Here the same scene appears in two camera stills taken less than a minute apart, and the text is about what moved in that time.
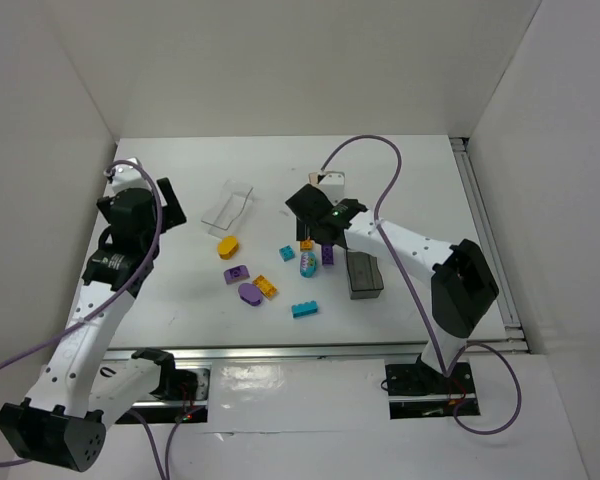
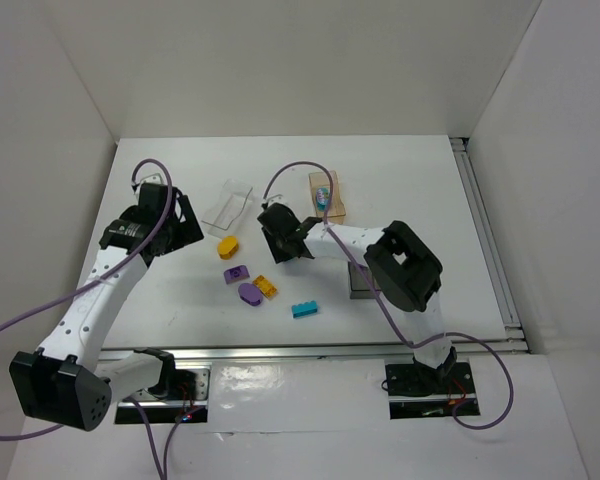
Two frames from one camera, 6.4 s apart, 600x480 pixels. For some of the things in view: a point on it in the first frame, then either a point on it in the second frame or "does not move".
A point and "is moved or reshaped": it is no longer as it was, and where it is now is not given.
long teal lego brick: [301, 310] does not move
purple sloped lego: [236, 273] does not move
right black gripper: [309, 229] to [272, 240]
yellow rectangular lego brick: [265, 286] does not move
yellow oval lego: [227, 247] does not move
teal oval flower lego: [308, 264] is moved or reshaped
